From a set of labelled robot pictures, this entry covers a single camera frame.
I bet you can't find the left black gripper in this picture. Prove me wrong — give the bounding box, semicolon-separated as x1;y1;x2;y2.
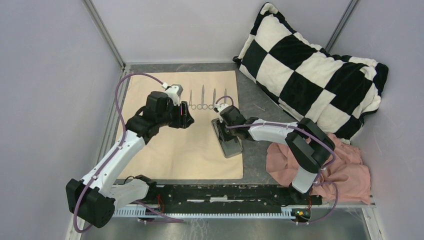
157;100;195;129

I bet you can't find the metal instrument tray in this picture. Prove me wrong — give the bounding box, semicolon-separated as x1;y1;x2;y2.
211;118;243;159

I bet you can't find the beige cloth wrap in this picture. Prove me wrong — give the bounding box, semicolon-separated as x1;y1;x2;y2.
120;70;243;180

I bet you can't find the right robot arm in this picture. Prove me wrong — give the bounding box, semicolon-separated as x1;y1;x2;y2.
214;103;336;204

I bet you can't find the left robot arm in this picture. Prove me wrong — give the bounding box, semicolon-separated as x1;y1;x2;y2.
65;85;194;232

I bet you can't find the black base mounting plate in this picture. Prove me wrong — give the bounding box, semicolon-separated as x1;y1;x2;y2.
142;184;323;214

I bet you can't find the black white checkered pillow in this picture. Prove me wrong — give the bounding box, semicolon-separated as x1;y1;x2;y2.
233;2;389;143

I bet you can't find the pink crumpled cloth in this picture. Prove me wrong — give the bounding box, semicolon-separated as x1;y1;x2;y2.
266;133;371;205

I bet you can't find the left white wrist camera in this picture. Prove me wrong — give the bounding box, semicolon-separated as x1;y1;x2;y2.
161;82;184;107

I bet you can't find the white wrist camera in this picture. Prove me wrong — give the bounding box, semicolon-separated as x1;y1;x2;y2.
161;82;184;107
213;103;230;114

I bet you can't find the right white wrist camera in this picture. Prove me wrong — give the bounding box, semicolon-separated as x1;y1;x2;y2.
213;103;230;114

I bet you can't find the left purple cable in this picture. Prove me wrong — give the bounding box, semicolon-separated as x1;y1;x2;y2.
72;72;185;234

